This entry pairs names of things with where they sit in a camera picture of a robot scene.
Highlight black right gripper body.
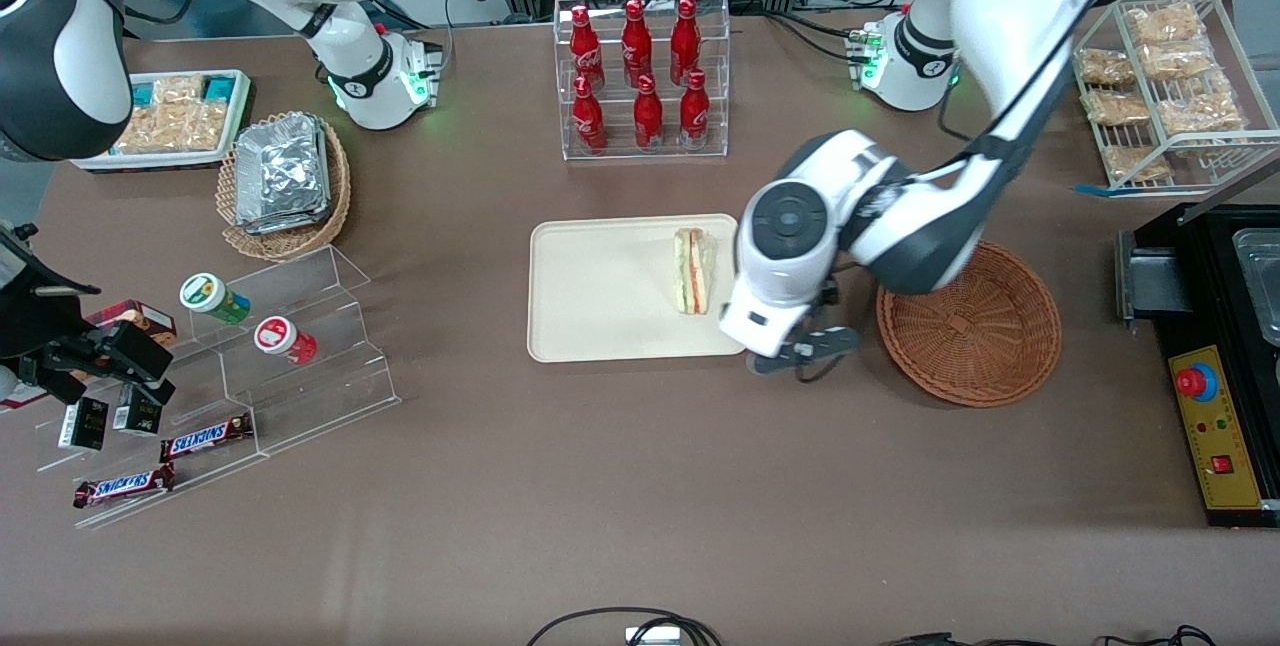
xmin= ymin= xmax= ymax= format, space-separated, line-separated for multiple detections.
xmin=0 ymin=224 xmax=103 ymax=367

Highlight plastic-wrapped triangle sandwich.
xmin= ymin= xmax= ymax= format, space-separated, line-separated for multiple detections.
xmin=672 ymin=226 xmax=717 ymax=316

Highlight round brown wicker basket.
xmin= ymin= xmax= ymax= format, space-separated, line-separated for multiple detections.
xmin=876 ymin=241 xmax=1063 ymax=409

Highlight cream plastic serving tray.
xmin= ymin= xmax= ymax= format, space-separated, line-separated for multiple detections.
xmin=527 ymin=214 xmax=749 ymax=364

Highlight oval tan wicker basket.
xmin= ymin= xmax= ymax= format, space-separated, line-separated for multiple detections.
xmin=217 ymin=113 xmax=353 ymax=262

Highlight brown chocolate box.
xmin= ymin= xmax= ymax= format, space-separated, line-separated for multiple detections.
xmin=85 ymin=299 xmax=178 ymax=347

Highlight small black box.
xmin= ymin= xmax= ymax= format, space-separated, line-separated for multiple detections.
xmin=58 ymin=396 xmax=109 ymax=452
xmin=112 ymin=384 xmax=164 ymax=437

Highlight green and white cup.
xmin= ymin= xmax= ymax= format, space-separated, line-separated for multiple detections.
xmin=180 ymin=272 xmax=251 ymax=325

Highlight Snickers chocolate bar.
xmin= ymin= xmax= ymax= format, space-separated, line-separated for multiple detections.
xmin=160 ymin=413 xmax=254 ymax=463
xmin=72 ymin=464 xmax=176 ymax=509

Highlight red and white cup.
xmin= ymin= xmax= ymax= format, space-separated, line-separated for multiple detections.
xmin=253 ymin=316 xmax=318 ymax=365

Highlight white plastic snack bin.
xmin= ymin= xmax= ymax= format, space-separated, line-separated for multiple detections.
xmin=70 ymin=69 xmax=256 ymax=173

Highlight clear acrylic step shelf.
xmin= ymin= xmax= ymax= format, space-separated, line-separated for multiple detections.
xmin=35 ymin=244 xmax=401 ymax=529

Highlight clear bag of crackers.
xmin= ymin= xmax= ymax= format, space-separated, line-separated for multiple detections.
xmin=115 ymin=106 xmax=191 ymax=153
xmin=1140 ymin=41 xmax=1216 ymax=82
xmin=185 ymin=101 xmax=233 ymax=150
xmin=1075 ymin=46 xmax=1137 ymax=88
xmin=1103 ymin=144 xmax=1171 ymax=183
xmin=1125 ymin=1 xmax=1206 ymax=45
xmin=1085 ymin=88 xmax=1151 ymax=127
xmin=155 ymin=76 xmax=206 ymax=109
xmin=1155 ymin=76 xmax=1246 ymax=137

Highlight red cola bottle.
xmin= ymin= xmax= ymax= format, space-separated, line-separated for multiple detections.
xmin=679 ymin=69 xmax=711 ymax=149
xmin=569 ymin=4 xmax=606 ymax=92
xmin=669 ymin=0 xmax=702 ymax=87
xmin=621 ymin=0 xmax=654 ymax=89
xmin=572 ymin=76 xmax=608 ymax=155
xmin=633 ymin=74 xmax=665 ymax=152

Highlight stacked aluminium foil containers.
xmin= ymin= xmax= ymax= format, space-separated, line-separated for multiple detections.
xmin=235 ymin=116 xmax=333 ymax=235

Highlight clear acrylic bottle rack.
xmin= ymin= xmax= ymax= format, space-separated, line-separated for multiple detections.
xmin=553 ymin=0 xmax=731 ymax=162

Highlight grey metal machine end plate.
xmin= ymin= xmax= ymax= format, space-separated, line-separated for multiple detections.
xmin=1115 ymin=231 xmax=1137 ymax=327

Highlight red emergency stop button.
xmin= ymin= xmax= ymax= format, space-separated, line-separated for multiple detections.
xmin=1175 ymin=363 xmax=1219 ymax=402

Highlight black sealing machine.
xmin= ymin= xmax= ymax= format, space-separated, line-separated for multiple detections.
xmin=1115 ymin=201 xmax=1280 ymax=529

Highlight yellow machine control panel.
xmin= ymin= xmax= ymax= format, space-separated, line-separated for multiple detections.
xmin=1168 ymin=344 xmax=1263 ymax=510

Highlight aluminium profile bar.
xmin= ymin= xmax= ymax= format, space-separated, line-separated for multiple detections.
xmin=1178 ymin=154 xmax=1280 ymax=227

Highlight steel pan in machine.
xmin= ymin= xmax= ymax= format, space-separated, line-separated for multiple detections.
xmin=1232 ymin=228 xmax=1280 ymax=347

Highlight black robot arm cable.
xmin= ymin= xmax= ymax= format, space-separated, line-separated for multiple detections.
xmin=935 ymin=66 xmax=1001 ymax=147

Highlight black looped floor cable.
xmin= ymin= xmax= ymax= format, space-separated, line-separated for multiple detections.
xmin=525 ymin=607 xmax=723 ymax=646

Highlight white wire snack rack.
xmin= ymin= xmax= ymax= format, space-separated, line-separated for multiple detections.
xmin=1072 ymin=0 xmax=1280 ymax=197

